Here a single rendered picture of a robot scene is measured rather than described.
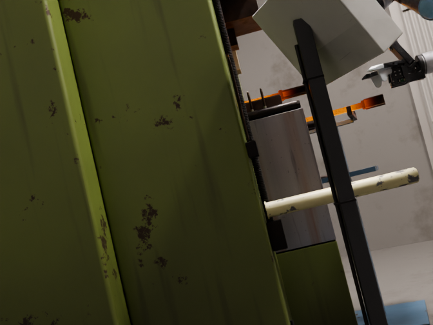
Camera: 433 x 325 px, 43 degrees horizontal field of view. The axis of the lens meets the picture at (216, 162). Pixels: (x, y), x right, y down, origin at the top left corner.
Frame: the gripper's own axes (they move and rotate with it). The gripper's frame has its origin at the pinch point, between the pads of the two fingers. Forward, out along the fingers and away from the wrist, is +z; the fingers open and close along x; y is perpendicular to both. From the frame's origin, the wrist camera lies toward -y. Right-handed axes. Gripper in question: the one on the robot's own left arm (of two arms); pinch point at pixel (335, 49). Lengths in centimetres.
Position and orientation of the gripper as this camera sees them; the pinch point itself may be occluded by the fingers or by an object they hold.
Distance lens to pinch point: 162.6
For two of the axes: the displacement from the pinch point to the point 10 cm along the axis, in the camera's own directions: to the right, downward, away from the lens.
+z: -6.8, 6.6, -3.2
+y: -6.6, -7.4, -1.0
